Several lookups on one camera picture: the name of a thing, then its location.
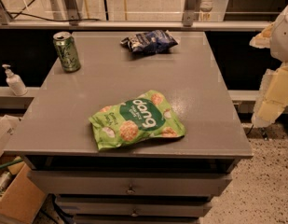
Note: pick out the white pump bottle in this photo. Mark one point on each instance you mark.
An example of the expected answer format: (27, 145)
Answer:
(14, 81)

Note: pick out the cardboard box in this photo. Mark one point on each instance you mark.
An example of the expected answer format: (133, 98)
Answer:
(22, 200)

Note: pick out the grey drawer cabinet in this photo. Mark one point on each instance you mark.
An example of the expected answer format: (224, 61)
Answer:
(174, 179)

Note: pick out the top drawer knob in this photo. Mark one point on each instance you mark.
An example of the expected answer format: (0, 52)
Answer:
(130, 190)

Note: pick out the green rice chip bag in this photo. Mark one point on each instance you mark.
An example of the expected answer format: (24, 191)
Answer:
(146, 117)

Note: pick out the blue chip bag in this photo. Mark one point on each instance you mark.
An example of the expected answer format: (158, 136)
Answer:
(153, 42)

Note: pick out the drawer knob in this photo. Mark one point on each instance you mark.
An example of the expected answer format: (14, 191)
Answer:
(130, 190)
(134, 213)

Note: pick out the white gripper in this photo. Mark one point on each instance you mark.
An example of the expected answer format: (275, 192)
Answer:
(283, 36)

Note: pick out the green soda can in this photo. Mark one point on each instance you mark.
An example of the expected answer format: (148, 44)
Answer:
(65, 46)

